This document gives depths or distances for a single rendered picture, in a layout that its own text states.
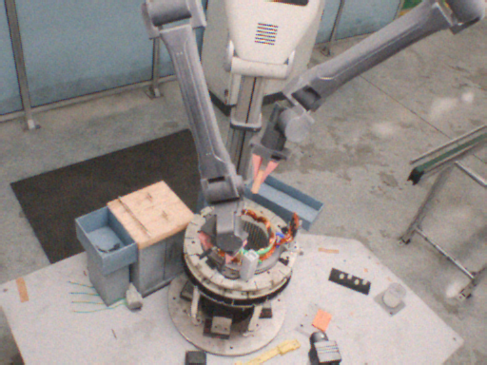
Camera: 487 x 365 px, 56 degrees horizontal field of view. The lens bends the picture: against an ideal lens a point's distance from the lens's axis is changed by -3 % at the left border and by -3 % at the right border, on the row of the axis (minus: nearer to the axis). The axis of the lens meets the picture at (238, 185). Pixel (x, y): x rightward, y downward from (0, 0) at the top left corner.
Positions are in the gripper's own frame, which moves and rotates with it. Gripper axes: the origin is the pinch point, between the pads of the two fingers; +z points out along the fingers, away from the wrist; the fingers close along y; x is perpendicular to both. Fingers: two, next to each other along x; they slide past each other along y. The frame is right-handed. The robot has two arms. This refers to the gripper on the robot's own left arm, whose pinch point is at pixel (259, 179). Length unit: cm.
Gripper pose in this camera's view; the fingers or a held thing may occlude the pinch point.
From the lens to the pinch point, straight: 117.9
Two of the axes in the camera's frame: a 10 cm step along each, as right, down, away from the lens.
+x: 2.2, -3.2, 9.2
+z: -3.2, 8.7, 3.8
